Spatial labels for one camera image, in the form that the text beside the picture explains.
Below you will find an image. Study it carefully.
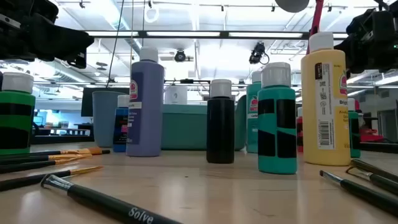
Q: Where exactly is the black monitor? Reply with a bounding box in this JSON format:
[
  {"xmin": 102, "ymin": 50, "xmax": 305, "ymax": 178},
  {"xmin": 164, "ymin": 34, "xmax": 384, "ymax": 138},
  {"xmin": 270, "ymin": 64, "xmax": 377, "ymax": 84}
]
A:
[{"xmin": 81, "ymin": 86, "xmax": 131, "ymax": 118}]

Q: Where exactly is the large purple paint bottle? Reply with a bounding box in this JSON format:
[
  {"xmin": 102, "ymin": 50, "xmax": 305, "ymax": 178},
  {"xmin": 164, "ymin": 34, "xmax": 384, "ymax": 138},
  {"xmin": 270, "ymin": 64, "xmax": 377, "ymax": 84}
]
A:
[{"xmin": 126, "ymin": 46, "xmax": 165, "ymax": 157}]

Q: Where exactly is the dark green paint bottle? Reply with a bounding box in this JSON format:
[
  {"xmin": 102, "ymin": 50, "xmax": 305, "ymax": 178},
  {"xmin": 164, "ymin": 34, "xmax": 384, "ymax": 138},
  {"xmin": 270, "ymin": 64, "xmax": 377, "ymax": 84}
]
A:
[{"xmin": 347, "ymin": 98, "xmax": 362, "ymax": 159}]

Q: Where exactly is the black ceiling camera with cable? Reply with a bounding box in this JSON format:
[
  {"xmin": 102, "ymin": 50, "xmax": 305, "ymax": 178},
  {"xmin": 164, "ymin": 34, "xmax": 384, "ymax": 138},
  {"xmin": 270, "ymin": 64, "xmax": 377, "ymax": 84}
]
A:
[{"xmin": 248, "ymin": 42, "xmax": 270, "ymax": 65}]

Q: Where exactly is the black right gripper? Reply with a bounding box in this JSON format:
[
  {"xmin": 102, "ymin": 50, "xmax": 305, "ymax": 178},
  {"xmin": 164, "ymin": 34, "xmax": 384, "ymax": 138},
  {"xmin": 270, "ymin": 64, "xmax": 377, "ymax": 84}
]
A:
[{"xmin": 334, "ymin": 4, "xmax": 398, "ymax": 75}]

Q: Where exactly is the red shelf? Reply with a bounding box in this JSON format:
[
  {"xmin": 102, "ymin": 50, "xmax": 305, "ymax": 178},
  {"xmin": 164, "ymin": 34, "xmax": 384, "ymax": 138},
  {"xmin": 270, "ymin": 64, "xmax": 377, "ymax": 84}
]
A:
[{"xmin": 354, "ymin": 99, "xmax": 385, "ymax": 143}]

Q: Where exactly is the black hanging cable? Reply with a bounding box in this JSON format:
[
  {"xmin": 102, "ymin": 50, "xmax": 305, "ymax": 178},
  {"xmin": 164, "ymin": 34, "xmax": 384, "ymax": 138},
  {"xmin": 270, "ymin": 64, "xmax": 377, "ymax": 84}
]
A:
[{"xmin": 105, "ymin": 0, "xmax": 126, "ymax": 90}]

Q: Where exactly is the white hanging ring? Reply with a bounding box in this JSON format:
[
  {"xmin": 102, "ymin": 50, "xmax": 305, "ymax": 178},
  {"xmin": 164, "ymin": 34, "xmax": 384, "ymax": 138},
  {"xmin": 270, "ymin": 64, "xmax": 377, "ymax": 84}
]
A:
[{"xmin": 144, "ymin": 6, "xmax": 160, "ymax": 24}]

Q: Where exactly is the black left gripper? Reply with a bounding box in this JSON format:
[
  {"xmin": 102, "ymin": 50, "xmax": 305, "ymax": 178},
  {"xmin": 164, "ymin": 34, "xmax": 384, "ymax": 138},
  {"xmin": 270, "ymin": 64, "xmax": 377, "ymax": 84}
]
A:
[{"xmin": 0, "ymin": 0, "xmax": 95, "ymax": 70}]

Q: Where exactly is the black paintbrush Solve print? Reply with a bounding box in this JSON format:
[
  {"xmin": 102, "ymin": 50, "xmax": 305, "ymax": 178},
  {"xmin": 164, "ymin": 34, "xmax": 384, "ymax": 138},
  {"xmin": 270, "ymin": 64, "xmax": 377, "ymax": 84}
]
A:
[{"xmin": 40, "ymin": 174, "xmax": 185, "ymax": 224}]

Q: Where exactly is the bright green paint bottle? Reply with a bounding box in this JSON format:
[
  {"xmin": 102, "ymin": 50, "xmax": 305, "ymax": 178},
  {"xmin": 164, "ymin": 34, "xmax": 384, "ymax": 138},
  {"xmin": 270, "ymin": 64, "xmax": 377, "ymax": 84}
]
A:
[{"xmin": 0, "ymin": 72, "xmax": 36, "ymax": 156}]

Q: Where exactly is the small teal paint bottle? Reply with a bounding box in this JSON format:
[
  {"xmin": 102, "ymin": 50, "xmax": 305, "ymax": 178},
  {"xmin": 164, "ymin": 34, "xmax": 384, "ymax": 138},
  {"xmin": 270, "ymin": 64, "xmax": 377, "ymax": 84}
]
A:
[{"xmin": 257, "ymin": 62, "xmax": 298, "ymax": 175}]

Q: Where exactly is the blue-grey plastic cup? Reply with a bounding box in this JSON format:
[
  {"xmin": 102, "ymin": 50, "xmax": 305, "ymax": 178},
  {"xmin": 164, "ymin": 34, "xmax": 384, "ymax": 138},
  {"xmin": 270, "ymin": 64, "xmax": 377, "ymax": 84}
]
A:
[{"xmin": 91, "ymin": 90, "xmax": 127, "ymax": 148}]

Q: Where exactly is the small blue paint bottle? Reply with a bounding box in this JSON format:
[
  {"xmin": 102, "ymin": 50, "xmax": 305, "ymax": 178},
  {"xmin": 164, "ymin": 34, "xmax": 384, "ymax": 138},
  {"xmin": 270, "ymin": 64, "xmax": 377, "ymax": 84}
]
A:
[{"xmin": 113, "ymin": 95, "xmax": 131, "ymax": 153}]

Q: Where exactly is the large yellow paint bottle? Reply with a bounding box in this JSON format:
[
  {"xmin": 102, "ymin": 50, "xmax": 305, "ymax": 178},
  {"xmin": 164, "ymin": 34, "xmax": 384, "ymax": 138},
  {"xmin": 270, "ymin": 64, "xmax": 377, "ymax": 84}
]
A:
[{"xmin": 300, "ymin": 32, "xmax": 351, "ymax": 167}]

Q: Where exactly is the black aluminium table frame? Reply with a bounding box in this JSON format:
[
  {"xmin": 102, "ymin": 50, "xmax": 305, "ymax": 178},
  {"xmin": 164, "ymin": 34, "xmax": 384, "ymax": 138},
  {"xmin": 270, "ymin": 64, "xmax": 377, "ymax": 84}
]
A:
[{"xmin": 30, "ymin": 134, "xmax": 398, "ymax": 154}]

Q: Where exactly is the black overhead camera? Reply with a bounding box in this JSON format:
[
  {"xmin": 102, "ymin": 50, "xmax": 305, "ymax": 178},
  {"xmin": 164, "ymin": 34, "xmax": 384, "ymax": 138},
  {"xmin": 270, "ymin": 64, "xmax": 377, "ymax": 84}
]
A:
[{"xmin": 174, "ymin": 49, "xmax": 187, "ymax": 63}]

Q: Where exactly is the small black paint bottle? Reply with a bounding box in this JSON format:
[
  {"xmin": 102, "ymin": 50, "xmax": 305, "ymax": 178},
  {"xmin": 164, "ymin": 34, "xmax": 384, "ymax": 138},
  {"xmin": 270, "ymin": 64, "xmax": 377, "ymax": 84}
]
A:
[{"xmin": 206, "ymin": 78, "xmax": 236, "ymax": 164}]

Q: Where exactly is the red desk lamp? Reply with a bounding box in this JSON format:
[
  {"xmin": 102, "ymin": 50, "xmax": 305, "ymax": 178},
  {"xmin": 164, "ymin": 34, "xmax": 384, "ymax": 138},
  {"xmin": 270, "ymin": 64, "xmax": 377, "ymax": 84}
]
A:
[{"xmin": 275, "ymin": 0, "xmax": 325, "ymax": 55}]

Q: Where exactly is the white bucket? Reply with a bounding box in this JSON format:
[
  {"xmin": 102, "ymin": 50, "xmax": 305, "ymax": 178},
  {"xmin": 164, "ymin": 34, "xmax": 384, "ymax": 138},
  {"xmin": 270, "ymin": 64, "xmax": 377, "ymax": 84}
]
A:
[{"xmin": 164, "ymin": 85, "xmax": 188, "ymax": 106}]

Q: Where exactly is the teal plastic bin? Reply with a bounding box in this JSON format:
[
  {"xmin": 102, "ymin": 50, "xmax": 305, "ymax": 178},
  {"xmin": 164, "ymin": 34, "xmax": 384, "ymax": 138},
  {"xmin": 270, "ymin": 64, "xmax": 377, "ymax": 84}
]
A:
[{"xmin": 160, "ymin": 95, "xmax": 249, "ymax": 151}]

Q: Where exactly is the black overhead frame beam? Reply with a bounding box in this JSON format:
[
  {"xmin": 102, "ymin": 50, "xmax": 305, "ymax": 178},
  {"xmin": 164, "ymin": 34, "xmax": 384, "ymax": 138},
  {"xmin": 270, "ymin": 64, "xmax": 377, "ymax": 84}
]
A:
[{"xmin": 83, "ymin": 30, "xmax": 349, "ymax": 40}]

